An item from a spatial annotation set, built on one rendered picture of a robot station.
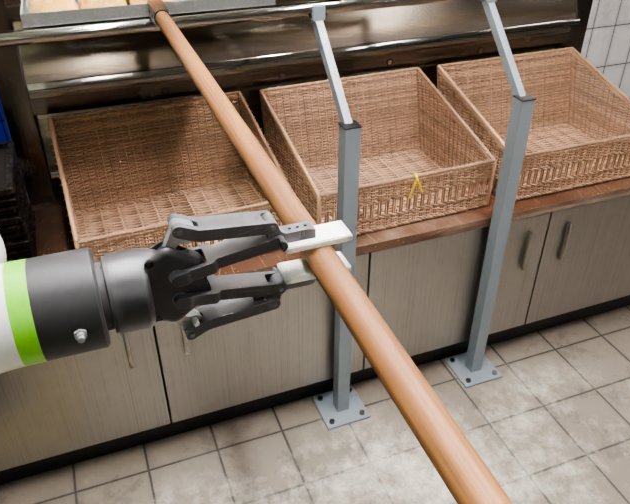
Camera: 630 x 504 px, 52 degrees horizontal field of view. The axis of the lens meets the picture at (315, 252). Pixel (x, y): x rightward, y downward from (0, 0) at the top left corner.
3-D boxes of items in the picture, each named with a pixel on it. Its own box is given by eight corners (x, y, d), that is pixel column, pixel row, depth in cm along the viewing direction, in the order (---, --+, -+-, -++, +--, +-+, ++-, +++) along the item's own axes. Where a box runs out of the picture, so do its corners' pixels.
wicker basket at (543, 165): (425, 140, 230) (433, 63, 215) (556, 117, 247) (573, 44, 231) (504, 205, 193) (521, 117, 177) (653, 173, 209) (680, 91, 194)
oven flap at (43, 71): (29, 92, 176) (10, 14, 170) (571, 25, 228) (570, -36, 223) (28, 91, 171) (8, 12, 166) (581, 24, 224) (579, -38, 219)
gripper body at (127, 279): (92, 235, 59) (193, 217, 62) (108, 307, 64) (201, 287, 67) (101, 281, 54) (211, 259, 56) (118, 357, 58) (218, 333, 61)
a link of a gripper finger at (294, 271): (286, 279, 64) (286, 285, 64) (351, 266, 66) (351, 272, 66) (276, 262, 66) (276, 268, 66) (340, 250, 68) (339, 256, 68)
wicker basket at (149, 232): (66, 203, 194) (44, 116, 178) (246, 170, 212) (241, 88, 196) (84, 297, 157) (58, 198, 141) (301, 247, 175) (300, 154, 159)
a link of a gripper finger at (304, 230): (261, 240, 63) (260, 213, 61) (310, 230, 64) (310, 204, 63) (266, 248, 62) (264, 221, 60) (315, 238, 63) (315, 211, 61)
